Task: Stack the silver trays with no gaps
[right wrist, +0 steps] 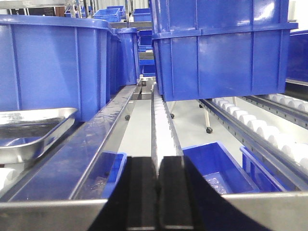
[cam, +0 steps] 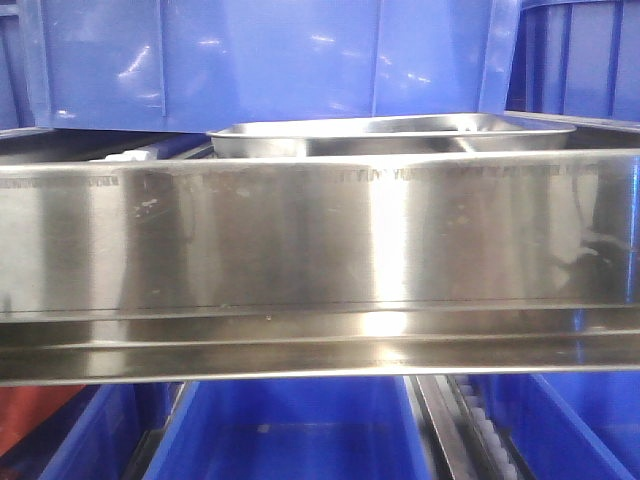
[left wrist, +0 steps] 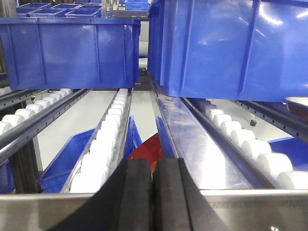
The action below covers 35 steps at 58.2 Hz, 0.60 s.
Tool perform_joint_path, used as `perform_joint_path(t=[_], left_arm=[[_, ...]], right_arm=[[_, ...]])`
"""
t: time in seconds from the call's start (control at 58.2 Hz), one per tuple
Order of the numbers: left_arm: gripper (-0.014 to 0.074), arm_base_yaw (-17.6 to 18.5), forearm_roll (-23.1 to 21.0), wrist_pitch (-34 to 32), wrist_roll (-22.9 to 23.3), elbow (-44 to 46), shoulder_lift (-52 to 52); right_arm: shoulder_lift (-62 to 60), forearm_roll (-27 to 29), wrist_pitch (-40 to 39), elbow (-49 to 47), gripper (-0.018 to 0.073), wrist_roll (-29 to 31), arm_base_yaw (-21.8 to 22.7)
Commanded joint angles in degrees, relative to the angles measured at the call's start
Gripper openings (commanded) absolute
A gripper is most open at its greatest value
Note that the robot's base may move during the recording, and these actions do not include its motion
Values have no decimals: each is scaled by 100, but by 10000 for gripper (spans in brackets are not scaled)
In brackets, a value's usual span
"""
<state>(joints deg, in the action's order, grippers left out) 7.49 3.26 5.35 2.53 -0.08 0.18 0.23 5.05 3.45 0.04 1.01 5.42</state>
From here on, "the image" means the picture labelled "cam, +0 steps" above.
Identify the blue bin lower centre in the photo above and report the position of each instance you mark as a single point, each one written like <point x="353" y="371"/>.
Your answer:
<point x="299" y="428"/>

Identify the stainless steel shelf rail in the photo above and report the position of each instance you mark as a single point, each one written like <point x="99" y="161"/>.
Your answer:
<point x="397" y="264"/>

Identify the white roller track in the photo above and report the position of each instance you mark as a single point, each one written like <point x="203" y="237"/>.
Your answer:
<point x="496" y="461"/>

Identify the blue bin lower left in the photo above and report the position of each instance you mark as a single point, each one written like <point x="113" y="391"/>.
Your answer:
<point x="116" y="421"/>

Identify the blue bin lower right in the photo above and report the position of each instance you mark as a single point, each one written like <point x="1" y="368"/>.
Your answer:
<point x="568" y="425"/>

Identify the silver metal tray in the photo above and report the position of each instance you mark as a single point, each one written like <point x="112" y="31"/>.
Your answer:
<point x="413" y="134"/>

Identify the large blue bin upper centre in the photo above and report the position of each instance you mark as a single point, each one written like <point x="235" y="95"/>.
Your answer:
<point x="195" y="66"/>

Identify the blue crate upper right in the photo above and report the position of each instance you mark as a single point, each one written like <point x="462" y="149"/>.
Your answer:
<point x="577" y="58"/>

